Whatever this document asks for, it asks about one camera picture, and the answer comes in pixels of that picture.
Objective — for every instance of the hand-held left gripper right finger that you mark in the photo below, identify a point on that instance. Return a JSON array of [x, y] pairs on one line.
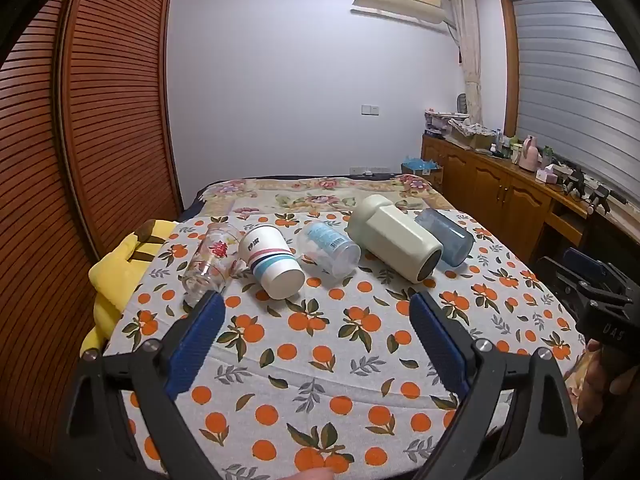
[[440, 345]]

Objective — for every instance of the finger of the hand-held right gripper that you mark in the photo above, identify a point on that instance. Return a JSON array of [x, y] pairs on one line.
[[592, 262], [557, 272]]

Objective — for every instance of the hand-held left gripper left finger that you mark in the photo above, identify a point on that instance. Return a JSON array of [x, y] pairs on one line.
[[197, 342]]

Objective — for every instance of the clear glass cup red flowers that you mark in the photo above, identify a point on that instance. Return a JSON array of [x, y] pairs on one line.
[[207, 265]]

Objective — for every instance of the white striped paper cup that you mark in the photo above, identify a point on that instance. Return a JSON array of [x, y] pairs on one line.
[[272, 267]]

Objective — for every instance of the translucent blue-grey cup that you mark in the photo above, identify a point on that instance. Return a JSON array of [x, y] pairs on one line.
[[450, 237]]

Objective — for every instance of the clear plastic cup blue label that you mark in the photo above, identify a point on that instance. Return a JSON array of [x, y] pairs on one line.
[[327, 250]]

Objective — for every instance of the person's right hand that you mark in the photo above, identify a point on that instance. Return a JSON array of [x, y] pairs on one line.
[[595, 385]]

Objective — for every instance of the person's left hand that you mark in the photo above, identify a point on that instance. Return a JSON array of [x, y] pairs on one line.
[[312, 475]]

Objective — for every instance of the pink tissue box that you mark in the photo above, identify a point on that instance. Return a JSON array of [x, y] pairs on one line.
[[547, 174]]

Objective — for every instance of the wooden sideboard cabinet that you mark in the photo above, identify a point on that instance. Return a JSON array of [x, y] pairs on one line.
[[490, 190]]

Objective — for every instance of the yellow plush toy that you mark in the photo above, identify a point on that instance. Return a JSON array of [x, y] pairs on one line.
[[117, 270]]

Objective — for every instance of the orange-print tablecloth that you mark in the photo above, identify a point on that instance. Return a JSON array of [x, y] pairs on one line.
[[320, 360]]

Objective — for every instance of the pink thermos jug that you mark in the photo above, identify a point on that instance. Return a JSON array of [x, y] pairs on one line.
[[529, 154]]

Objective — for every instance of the green bottle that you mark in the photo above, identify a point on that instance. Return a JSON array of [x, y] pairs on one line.
[[514, 150]]

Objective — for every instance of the cardboard box with patterned cloth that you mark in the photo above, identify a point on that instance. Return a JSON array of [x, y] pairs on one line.
[[470, 132]]

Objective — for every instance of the cardboard box with blue items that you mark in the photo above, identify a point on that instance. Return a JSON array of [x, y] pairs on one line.
[[422, 167]]

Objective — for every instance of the grey window blind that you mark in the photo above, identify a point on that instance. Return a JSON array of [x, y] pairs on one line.
[[575, 85]]

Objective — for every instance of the floral blanket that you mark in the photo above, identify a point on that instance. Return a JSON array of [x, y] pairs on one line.
[[310, 192]]

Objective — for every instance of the small grey fan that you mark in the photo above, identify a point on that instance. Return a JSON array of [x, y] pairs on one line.
[[463, 102]]

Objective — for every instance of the brown louvered wardrobe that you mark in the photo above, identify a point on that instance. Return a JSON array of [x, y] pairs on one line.
[[75, 160]]

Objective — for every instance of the cream patterned curtain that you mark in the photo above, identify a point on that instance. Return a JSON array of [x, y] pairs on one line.
[[470, 60]]

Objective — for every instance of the white wall socket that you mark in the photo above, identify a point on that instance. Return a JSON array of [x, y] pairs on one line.
[[367, 170]]

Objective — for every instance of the white wall switch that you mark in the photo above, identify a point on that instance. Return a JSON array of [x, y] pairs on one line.
[[370, 109]]

